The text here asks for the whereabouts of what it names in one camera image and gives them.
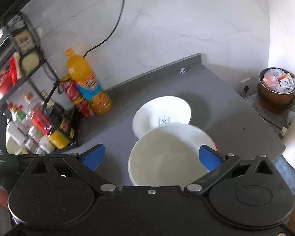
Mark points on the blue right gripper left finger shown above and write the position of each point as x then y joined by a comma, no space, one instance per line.
93,157

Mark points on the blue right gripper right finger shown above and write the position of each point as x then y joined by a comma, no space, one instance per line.
210,158

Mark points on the large white ceramic bowl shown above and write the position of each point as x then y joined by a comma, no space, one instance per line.
168,155

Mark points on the white plate bakery print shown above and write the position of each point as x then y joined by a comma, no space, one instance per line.
160,111

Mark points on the black metal kitchen rack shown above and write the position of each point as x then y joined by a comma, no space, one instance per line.
28,82

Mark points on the dark soy sauce bottle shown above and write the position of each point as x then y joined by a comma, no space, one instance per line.
57,113

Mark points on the red cola bottle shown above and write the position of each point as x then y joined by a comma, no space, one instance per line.
76,97

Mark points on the black floor plug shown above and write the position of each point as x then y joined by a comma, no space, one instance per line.
246,89

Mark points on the orange juice bottle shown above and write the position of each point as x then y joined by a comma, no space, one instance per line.
87,83

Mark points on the copper pot with bags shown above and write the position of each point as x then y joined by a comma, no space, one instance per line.
276,89

